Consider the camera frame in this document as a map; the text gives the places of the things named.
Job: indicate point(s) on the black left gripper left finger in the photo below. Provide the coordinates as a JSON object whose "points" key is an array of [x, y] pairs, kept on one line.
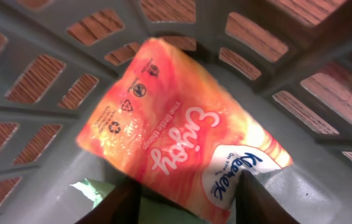
{"points": [[120, 206]]}

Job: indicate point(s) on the orange Kleenex tissue pack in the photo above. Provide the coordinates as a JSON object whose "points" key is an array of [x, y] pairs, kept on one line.
{"points": [[171, 126]]}

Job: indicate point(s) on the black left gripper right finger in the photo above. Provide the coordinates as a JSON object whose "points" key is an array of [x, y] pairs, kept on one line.
{"points": [[254, 204]]}

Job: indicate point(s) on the grey plastic mesh basket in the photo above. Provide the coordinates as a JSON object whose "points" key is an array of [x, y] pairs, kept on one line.
{"points": [[288, 63]]}

